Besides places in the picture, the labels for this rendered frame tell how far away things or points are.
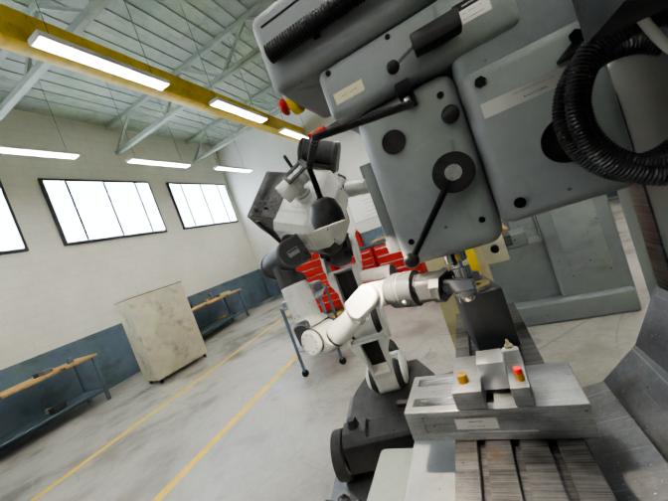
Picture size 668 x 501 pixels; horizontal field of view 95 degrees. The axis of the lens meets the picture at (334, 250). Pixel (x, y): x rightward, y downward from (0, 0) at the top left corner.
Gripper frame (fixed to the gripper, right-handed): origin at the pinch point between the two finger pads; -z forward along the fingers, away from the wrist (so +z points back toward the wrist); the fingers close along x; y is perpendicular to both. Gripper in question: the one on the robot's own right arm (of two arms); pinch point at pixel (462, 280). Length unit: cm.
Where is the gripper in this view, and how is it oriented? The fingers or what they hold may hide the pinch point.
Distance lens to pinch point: 73.2
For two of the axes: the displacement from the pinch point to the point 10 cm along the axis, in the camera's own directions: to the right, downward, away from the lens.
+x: 6.1, -2.6, 7.5
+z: -7.2, 2.1, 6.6
